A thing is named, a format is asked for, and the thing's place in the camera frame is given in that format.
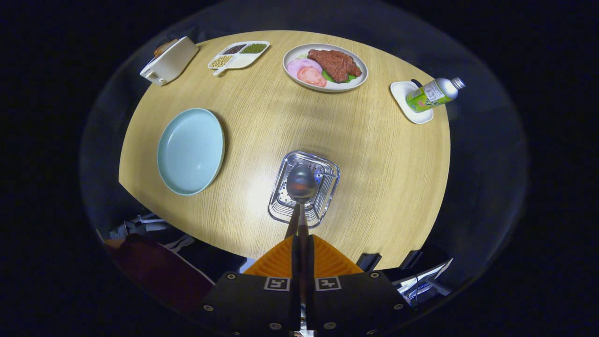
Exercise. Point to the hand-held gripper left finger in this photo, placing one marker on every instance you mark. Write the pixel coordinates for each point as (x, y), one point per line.
(248, 299)

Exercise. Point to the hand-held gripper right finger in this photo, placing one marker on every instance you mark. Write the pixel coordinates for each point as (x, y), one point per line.
(360, 299)

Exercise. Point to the dark red cloth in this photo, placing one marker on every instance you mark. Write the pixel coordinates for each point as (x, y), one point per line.
(154, 276)

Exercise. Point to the perforated metal basket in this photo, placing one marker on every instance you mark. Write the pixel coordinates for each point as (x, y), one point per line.
(325, 187)

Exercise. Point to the light blue plate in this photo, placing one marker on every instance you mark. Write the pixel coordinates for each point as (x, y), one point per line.
(189, 152)

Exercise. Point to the black backdrop cloth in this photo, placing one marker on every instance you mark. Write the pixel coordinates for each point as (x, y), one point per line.
(482, 154)

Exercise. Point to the white square coaster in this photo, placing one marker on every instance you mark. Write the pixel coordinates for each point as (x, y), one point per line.
(400, 96)

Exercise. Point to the silver bottle with green label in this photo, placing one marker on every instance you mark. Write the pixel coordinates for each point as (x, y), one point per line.
(430, 96)

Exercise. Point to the green lettuce leaf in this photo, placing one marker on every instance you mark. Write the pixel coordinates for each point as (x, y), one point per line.
(348, 79)

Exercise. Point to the salmon pink ham slice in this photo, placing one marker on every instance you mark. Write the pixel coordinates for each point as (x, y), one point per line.
(312, 77)

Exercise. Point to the red-brown steak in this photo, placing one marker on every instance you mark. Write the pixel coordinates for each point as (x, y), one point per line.
(334, 64)

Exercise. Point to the white divided dish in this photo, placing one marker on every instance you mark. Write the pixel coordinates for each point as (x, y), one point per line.
(245, 61)

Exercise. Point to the heap of yellow soybeans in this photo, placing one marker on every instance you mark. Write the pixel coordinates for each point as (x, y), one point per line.
(221, 61)

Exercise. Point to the pale pink ham slice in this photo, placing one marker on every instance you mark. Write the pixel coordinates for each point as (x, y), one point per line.
(299, 64)

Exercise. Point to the cream toaster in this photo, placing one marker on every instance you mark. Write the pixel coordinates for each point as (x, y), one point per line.
(173, 63)

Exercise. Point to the white oval food plate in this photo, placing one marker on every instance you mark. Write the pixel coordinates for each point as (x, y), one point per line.
(295, 54)

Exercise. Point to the heap of dark beans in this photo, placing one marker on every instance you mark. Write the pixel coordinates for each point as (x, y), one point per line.
(234, 49)

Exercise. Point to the heap of green beans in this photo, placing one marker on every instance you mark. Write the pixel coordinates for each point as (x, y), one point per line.
(254, 48)

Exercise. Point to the brown toast slices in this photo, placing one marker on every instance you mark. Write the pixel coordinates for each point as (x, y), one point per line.
(164, 47)

